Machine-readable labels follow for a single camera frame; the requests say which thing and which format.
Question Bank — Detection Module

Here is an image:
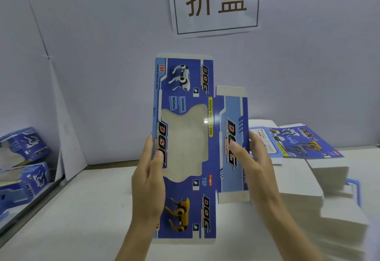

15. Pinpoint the person's left hand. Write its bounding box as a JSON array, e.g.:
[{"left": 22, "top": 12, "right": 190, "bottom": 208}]
[{"left": 131, "top": 136, "right": 166, "bottom": 224}]

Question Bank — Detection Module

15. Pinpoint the person's right hand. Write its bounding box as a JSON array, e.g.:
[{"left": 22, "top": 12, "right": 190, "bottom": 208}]
[{"left": 228, "top": 130, "right": 284, "bottom": 215}]

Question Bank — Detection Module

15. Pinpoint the blue dog-print cardboard box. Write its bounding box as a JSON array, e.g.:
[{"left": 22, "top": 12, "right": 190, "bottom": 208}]
[{"left": 151, "top": 54, "right": 250, "bottom": 244}]

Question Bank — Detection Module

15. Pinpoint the stack of boxes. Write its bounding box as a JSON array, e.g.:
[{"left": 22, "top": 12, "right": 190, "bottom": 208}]
[{"left": 247, "top": 119, "right": 369, "bottom": 260}]

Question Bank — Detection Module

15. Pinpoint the pile of blue boxes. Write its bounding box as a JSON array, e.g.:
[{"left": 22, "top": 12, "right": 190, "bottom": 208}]
[{"left": 0, "top": 126, "right": 54, "bottom": 223}]

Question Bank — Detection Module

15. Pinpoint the person's left forearm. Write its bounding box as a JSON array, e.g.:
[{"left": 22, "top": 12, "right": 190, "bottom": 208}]
[{"left": 115, "top": 216, "right": 158, "bottom": 261}]

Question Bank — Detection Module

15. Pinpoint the person's right forearm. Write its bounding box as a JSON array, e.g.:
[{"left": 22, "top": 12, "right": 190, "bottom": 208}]
[{"left": 256, "top": 198, "right": 325, "bottom": 261}]

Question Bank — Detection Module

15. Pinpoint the white paper wall sign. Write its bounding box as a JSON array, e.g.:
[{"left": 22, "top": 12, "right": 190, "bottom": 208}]
[{"left": 166, "top": 0, "right": 263, "bottom": 38}]

